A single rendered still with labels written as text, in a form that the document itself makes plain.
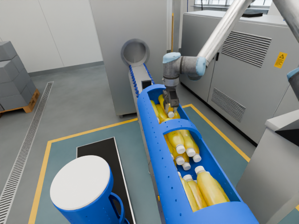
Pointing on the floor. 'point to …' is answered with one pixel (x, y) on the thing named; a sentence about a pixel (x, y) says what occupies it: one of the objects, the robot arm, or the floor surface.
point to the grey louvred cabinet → (244, 70)
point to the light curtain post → (175, 16)
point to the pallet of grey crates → (15, 82)
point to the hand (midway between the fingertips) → (170, 113)
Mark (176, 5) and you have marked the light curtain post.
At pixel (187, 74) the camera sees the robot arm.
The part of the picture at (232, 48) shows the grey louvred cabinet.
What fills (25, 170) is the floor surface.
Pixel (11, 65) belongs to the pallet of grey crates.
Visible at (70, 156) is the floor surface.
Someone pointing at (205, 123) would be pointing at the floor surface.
